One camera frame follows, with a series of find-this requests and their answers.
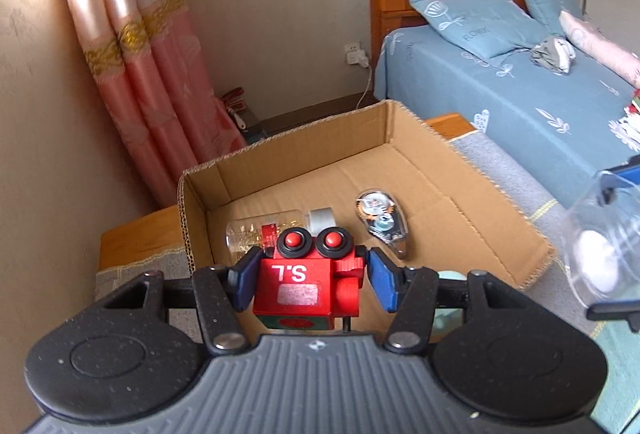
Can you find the clear correction tape dispenser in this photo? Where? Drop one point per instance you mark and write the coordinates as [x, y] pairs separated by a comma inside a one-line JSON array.
[[380, 219]]

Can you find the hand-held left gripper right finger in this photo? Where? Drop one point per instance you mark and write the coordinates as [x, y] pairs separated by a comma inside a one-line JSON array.
[[382, 281]]

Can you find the pink curtain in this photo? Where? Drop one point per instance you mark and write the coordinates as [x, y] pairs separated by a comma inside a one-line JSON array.
[[150, 79]]

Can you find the clear round plastic jar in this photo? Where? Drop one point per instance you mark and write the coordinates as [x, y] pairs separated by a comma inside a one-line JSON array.
[[600, 254]]

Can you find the mint green oval case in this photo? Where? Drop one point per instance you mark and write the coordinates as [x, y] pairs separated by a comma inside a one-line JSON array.
[[447, 326]]

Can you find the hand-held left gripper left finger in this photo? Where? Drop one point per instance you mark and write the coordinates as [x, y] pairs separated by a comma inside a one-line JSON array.
[[245, 279]]

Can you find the crumpled grey cloth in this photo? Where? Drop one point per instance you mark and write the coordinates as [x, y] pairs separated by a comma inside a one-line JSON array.
[[550, 54]]

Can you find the capsule bottle with silver cap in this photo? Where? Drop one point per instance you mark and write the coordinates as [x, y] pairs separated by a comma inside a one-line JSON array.
[[245, 234]]

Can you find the red toy robot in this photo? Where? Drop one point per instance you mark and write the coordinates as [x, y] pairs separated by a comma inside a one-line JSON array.
[[295, 284]]

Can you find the pink pillow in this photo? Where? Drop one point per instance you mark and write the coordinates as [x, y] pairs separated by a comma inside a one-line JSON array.
[[600, 44]]

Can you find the wooden bed blue sheet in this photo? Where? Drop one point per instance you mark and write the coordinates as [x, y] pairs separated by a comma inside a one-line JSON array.
[[500, 94]]

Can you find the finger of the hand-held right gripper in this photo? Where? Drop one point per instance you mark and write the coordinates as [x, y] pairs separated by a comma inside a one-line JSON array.
[[617, 316], [629, 170]]

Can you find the cardboard box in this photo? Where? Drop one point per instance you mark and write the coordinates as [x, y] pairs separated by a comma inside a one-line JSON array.
[[310, 169]]

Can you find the white wall socket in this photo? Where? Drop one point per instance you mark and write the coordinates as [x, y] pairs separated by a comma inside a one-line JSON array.
[[356, 54]]

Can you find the blue printed pillow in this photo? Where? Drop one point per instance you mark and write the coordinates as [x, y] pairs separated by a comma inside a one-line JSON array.
[[470, 26]]

